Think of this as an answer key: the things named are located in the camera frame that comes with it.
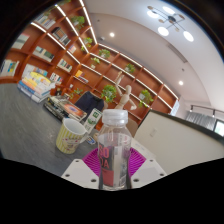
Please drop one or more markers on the stack of dark books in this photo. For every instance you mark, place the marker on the stack of dark books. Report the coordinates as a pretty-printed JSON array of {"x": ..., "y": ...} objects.
[{"x": 65, "y": 108}]

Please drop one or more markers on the wooden artist mannequin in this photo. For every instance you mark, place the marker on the wooden artist mannequin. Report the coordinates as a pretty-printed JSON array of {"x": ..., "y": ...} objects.
[{"x": 126, "y": 96}]

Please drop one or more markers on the grey sheer curtain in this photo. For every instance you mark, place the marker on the grey sheer curtain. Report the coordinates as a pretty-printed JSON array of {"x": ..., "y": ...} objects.
[{"x": 200, "y": 120}]

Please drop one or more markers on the clear plastic water bottle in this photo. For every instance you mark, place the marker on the clear plastic water bottle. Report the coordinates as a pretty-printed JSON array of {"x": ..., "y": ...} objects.
[{"x": 114, "y": 150}]

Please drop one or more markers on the branched ceiling lamp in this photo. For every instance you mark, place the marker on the branched ceiling lamp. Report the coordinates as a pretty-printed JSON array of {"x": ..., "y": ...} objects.
[{"x": 171, "y": 21}]

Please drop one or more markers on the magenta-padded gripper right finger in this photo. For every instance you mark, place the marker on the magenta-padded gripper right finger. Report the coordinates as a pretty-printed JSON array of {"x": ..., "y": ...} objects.
[{"x": 148, "y": 171}]

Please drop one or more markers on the white poster sheet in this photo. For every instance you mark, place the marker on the white poster sheet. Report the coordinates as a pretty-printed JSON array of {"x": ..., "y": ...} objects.
[{"x": 175, "y": 107}]

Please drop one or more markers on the stack of colourful books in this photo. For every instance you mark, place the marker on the stack of colourful books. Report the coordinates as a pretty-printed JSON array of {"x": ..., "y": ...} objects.
[{"x": 35, "y": 86}]

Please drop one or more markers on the yellow striped white mug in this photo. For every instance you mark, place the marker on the yellow striped white mug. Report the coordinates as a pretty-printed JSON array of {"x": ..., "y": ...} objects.
[{"x": 69, "y": 136}]

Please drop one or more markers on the tan upholstered chair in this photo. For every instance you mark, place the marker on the tan upholstered chair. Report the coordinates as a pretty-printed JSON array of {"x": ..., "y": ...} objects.
[{"x": 133, "y": 126}]

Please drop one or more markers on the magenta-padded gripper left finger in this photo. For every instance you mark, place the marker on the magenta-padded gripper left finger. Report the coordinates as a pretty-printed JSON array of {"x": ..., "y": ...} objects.
[{"x": 78, "y": 171}]

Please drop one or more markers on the black curtain rail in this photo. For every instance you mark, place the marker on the black curtain rail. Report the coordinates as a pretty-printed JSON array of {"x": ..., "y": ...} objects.
[{"x": 206, "y": 109}]

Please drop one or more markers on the white light switch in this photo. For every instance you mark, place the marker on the white light switch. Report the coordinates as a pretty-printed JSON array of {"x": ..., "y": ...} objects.
[{"x": 153, "y": 132}]

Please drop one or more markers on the small round badge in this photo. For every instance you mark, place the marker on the small round badge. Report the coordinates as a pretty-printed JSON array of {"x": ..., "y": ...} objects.
[{"x": 91, "y": 140}]

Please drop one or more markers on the red-brown wooden shelf unit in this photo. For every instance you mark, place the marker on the red-brown wooden shelf unit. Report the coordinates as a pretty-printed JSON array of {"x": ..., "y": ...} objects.
[{"x": 66, "y": 46}]

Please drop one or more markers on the dark blue chair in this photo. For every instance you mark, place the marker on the dark blue chair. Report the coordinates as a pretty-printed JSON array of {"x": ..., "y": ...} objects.
[{"x": 88, "y": 101}]

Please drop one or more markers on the dark framed window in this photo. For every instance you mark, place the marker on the dark framed window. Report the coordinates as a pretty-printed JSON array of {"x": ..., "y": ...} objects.
[{"x": 220, "y": 128}]

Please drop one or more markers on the recessed ceiling spotlight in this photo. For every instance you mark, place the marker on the recessed ceiling spotlight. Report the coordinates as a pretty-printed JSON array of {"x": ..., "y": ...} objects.
[
  {"x": 180, "y": 82},
  {"x": 112, "y": 34}
]

